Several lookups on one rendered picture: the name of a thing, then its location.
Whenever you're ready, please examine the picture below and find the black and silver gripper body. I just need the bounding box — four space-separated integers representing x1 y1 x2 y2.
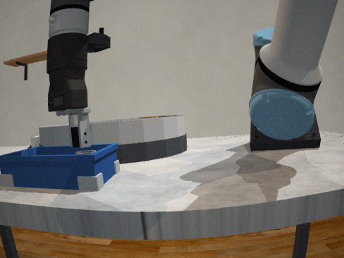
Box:
47 8 111 112

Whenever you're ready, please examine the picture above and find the grey round turntable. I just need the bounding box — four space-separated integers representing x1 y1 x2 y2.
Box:
28 115 187 164

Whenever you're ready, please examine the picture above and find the blue square crate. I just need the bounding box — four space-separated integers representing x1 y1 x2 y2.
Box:
0 143 120 191

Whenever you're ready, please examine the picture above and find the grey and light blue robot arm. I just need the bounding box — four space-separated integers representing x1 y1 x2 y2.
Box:
249 0 338 140

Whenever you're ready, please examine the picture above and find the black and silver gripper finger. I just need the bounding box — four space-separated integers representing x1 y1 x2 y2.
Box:
66 108 91 148
56 110 79 147

